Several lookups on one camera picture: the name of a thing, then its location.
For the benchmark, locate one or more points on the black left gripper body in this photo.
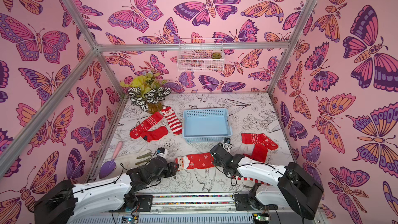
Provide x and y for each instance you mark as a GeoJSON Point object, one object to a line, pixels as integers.
{"type": "Point", "coordinates": [169, 171]}

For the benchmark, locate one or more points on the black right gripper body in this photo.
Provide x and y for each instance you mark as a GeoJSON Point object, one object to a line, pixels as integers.
{"type": "Point", "coordinates": [216, 154]}

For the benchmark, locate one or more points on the red santa snowflake sock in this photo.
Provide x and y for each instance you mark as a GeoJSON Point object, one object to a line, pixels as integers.
{"type": "Point", "coordinates": [195, 161]}

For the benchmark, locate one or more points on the light blue plastic basket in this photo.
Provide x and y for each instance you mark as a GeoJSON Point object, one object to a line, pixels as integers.
{"type": "Point", "coordinates": [206, 125]}

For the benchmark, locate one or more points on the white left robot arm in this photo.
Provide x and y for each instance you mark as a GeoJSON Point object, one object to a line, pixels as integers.
{"type": "Point", "coordinates": [68, 202]}

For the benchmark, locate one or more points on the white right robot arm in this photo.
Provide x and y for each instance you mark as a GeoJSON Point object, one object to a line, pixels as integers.
{"type": "Point", "coordinates": [288, 185]}

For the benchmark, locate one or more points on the red snowflake patterned sock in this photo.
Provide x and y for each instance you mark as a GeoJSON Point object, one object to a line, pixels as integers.
{"type": "Point", "coordinates": [262, 144]}
{"type": "Point", "coordinates": [143, 129]}

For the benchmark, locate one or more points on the red white striped santa sock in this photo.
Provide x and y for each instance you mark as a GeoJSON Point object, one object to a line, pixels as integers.
{"type": "Point", "coordinates": [172, 119]}

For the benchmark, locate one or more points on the purple pink garden trowel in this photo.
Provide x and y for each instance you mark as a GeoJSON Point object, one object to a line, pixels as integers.
{"type": "Point", "coordinates": [109, 166]}

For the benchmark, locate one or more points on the glass vase with plant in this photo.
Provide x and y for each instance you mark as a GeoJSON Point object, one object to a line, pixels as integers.
{"type": "Point", "coordinates": [146, 91]}

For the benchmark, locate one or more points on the small green succulent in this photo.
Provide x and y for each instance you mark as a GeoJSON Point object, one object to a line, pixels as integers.
{"type": "Point", "coordinates": [216, 55]}

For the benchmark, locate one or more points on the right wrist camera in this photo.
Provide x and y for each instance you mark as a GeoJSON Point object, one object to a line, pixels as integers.
{"type": "Point", "coordinates": [227, 144]}

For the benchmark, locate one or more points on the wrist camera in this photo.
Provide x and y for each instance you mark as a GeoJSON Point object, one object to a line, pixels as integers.
{"type": "Point", "coordinates": [227, 144]}
{"type": "Point", "coordinates": [162, 152]}

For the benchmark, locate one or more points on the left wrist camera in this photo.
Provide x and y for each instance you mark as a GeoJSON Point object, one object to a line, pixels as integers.
{"type": "Point", "coordinates": [162, 152]}

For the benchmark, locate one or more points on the white wire wall basket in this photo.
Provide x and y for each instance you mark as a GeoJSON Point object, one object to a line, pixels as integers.
{"type": "Point", "coordinates": [195, 54]}

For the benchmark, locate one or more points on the aluminium frame profile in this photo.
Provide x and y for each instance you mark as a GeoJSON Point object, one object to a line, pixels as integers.
{"type": "Point", "coordinates": [96, 52]}

